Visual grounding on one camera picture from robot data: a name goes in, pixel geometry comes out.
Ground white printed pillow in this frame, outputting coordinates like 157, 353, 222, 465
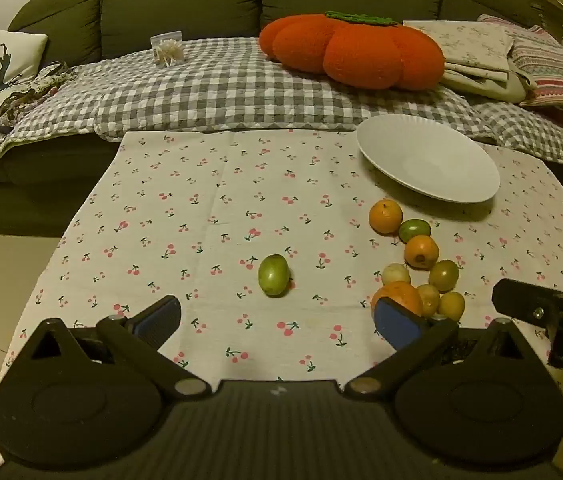
0, 28, 49, 111

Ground orange pumpkin cushion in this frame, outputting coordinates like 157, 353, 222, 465
259, 11, 445, 92

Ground small yellow jujube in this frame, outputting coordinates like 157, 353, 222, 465
417, 284, 441, 317

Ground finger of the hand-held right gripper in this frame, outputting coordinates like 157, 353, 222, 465
491, 278, 563, 372

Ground clear toothpick box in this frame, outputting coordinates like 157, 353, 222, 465
150, 31, 186, 67

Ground large green jujube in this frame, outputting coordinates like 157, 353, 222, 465
258, 255, 291, 296

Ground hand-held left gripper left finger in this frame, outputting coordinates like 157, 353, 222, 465
29, 295, 212, 402

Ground beige cloth bag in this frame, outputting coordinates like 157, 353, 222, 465
441, 60, 542, 104

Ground white ribbed plate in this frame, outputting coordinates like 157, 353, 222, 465
356, 114, 501, 204

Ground floral patterned cloth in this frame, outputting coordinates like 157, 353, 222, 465
0, 60, 70, 128

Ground grey checkered blanket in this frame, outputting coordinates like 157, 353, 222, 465
0, 35, 563, 177

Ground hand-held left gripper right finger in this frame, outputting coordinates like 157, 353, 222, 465
344, 296, 533, 402

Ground yellow-green jujube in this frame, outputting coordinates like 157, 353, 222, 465
429, 259, 460, 292

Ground large orange mandarin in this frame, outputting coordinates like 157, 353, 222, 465
371, 281, 425, 318

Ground pale yellow jujube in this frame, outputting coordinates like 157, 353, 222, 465
381, 263, 411, 287

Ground cherry print tablecloth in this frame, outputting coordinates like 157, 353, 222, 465
0, 130, 563, 480

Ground folded floral sheet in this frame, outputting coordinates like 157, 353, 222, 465
402, 20, 527, 86

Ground striped knitted cushion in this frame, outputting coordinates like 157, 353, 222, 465
479, 14, 563, 111

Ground olive green sofa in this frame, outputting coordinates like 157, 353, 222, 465
0, 0, 537, 234

